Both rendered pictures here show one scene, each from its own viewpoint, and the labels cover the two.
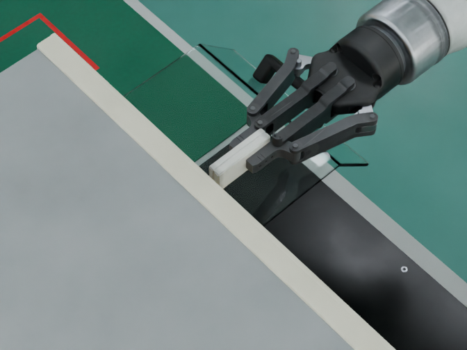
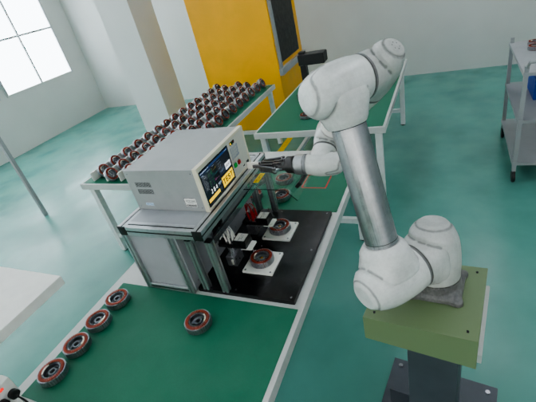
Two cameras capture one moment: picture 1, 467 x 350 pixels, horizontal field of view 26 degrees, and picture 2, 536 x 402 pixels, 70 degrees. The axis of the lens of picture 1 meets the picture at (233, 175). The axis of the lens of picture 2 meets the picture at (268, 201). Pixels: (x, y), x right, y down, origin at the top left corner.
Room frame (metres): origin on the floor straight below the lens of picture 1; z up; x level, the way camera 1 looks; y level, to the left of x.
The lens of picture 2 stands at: (0.08, -1.52, 1.92)
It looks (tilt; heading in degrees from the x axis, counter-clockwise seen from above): 31 degrees down; 72
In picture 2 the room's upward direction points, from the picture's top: 14 degrees counter-clockwise
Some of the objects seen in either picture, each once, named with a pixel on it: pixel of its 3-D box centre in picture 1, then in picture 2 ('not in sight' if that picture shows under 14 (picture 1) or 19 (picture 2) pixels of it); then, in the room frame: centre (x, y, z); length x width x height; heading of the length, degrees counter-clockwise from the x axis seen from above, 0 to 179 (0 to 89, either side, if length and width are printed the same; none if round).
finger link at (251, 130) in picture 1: (244, 131); not in sight; (0.60, -0.01, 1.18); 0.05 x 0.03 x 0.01; 132
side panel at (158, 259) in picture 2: not in sight; (160, 262); (0.01, -0.01, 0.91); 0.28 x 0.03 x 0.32; 132
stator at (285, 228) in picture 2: not in sight; (279, 226); (0.61, -0.01, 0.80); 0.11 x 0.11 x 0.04
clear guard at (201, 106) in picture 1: (199, 165); (273, 181); (0.65, 0.04, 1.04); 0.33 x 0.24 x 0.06; 132
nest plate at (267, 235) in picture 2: not in sight; (280, 230); (0.61, -0.01, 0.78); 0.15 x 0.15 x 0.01; 42
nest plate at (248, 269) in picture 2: not in sight; (262, 262); (0.43, -0.17, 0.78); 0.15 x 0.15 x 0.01; 42
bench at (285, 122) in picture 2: not in sight; (344, 127); (2.14, 1.66, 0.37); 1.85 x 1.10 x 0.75; 42
